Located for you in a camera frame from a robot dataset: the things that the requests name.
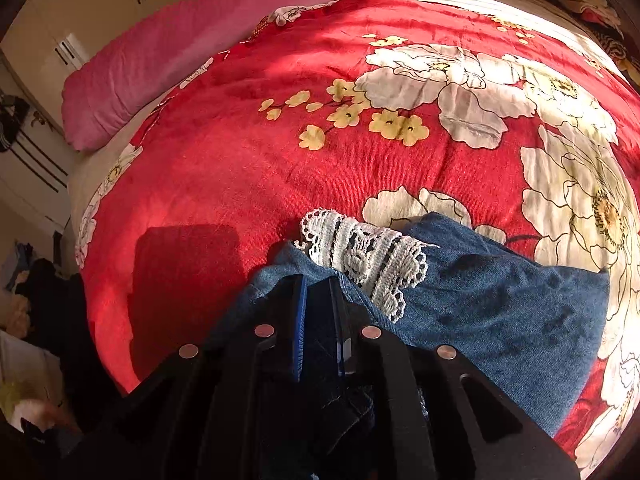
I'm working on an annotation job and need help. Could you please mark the cream wardrobe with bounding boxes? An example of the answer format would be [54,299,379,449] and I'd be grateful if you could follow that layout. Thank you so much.
[0,0,241,233]

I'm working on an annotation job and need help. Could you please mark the pink quilt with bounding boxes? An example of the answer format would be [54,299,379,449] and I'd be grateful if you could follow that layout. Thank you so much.
[62,0,331,152]

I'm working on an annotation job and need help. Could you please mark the stack of folded clothes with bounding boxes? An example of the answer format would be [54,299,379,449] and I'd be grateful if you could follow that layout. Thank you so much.
[558,0,639,90]

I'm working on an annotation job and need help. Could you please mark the blue denim lace-hem pants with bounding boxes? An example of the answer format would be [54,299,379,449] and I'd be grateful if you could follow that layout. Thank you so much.
[209,207,612,480]

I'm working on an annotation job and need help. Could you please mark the red floral blanket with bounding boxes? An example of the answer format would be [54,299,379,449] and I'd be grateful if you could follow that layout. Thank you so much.
[75,0,639,479]

